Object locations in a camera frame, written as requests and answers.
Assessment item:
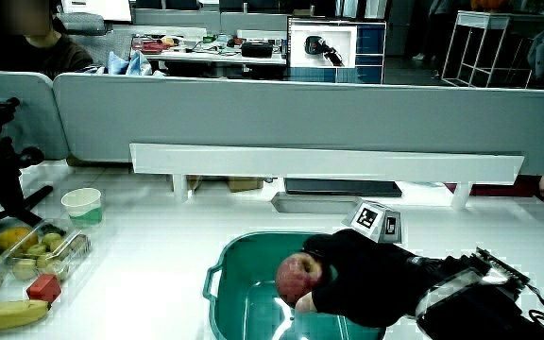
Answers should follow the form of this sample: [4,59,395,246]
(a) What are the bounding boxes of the yellow banana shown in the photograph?
[0,297,50,331]

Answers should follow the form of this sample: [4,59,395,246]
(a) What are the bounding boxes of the person's right forearm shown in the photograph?
[416,247,544,340]

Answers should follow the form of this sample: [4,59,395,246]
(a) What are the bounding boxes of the cluster of small green fruits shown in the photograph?
[10,231,71,281]

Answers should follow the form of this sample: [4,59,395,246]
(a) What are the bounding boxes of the brown cardboard box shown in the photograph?
[227,176,265,194]

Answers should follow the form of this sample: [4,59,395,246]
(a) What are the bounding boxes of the white green paper cup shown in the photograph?
[60,187,104,229]

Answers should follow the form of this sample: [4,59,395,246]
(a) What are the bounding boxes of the black camera tripod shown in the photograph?
[0,96,55,227]

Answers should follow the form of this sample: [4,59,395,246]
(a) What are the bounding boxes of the flat black laptop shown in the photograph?
[283,178,403,198]

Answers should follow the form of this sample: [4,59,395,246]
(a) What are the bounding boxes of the white desk shelf riser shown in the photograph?
[128,143,525,212]

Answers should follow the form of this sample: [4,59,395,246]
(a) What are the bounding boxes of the grey shallow tray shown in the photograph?
[270,191,363,215]

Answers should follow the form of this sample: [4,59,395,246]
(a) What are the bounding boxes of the black case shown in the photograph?
[240,41,274,60]

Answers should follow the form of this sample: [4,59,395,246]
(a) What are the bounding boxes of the green plastic basin plate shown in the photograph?
[202,230,386,340]

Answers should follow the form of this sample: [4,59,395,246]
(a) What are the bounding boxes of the red block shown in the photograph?
[25,273,62,304]

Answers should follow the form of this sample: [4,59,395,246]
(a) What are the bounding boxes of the grey office chair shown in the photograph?
[57,12,134,65]

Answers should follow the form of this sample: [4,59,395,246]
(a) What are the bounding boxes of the red apple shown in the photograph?
[275,251,325,308]

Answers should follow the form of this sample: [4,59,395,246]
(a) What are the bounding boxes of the narrow grey partition panel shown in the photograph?
[0,70,70,161]

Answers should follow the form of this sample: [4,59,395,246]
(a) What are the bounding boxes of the blue plastic bag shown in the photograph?
[107,49,153,77]

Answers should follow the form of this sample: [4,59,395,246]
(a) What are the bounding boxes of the white office desk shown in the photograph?
[129,25,288,67]

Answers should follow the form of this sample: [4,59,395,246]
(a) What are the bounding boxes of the clear plastic fruit container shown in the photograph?
[0,219,93,287]

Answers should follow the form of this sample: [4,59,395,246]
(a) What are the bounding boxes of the white metal rack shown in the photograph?
[441,9,544,90]

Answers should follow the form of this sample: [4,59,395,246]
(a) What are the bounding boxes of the wide grey partition panel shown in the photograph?
[52,72,544,177]

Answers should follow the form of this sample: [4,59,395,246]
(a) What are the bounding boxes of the orange mango fruit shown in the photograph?
[0,227,40,253]

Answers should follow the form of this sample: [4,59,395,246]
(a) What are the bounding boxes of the dark red box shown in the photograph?
[444,175,543,198]

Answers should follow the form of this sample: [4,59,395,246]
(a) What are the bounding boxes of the person's right hand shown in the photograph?
[295,198,438,329]

